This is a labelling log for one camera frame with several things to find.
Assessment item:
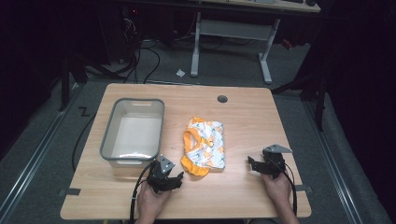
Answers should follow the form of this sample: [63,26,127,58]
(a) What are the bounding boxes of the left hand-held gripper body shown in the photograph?
[146,154,177,194]

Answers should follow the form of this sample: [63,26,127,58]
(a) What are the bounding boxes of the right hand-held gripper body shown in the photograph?
[261,143,294,180]

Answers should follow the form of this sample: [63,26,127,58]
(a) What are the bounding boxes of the orange white printed garment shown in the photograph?
[179,116,227,178]

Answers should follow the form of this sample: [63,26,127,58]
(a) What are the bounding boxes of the white bin with grey rim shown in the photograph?
[99,97,166,170]

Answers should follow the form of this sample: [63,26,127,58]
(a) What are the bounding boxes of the person's left hand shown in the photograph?
[135,181,173,218]

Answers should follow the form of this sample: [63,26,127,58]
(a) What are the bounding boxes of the person's right hand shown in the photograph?
[260,171,294,205]

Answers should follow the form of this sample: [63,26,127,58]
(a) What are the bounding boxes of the grey tape strip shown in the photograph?
[294,184,314,193]
[57,187,81,198]

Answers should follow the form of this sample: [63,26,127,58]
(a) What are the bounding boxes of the black metal stand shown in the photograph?
[270,62,329,133]
[58,46,125,113]

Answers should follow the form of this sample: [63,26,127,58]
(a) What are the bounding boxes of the desk with white legs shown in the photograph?
[189,0,322,85]

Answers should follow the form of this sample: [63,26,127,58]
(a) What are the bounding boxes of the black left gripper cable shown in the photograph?
[128,159,157,224]

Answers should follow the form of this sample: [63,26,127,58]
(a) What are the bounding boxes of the metal floor rail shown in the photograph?
[0,83,82,220]
[302,100,364,224]

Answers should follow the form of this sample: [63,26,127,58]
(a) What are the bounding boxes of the thin black floor cable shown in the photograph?
[71,112,98,173]

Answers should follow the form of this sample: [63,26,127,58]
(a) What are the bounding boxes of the black floor cables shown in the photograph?
[120,12,162,85]

